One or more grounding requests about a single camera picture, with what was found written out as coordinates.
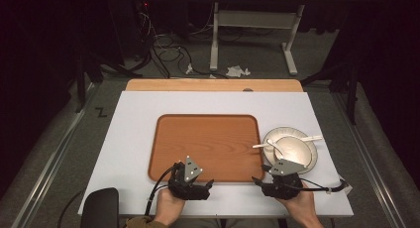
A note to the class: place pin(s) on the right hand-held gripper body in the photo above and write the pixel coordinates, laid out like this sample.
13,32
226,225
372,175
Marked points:
284,186

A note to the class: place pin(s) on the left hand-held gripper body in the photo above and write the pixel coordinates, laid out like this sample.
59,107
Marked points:
185,188

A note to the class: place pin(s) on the person's left hand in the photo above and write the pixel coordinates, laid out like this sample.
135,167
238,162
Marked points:
166,206

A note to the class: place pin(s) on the person's right hand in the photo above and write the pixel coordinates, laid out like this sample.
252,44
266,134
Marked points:
303,205

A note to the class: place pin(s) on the white plate with dark rim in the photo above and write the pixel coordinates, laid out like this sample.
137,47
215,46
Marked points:
269,153

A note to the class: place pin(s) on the short white spoon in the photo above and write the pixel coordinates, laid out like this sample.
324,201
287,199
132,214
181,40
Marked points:
275,147

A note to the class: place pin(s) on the long white spoon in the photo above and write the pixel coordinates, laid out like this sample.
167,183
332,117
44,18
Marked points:
262,145

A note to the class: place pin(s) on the white bowl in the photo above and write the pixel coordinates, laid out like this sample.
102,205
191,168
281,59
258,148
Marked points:
295,152

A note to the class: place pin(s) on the brown wooden tray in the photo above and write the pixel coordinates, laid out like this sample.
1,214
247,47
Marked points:
211,145

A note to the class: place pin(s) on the white table board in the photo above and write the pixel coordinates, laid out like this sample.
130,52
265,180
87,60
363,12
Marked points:
132,148

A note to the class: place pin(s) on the black chair back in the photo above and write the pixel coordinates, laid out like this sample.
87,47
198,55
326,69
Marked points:
100,208

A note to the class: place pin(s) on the crumpled white paper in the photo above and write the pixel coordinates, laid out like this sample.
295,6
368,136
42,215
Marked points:
237,71

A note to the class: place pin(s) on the black stand legs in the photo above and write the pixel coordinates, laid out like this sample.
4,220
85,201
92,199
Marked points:
353,95
81,86

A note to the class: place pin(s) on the small white paper scrap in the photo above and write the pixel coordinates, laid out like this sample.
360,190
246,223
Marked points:
189,69

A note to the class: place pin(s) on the aluminium floor rail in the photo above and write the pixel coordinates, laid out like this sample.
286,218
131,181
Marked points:
369,158
52,158

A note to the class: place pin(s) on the white metal desk frame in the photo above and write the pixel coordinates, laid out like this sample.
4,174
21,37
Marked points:
254,19

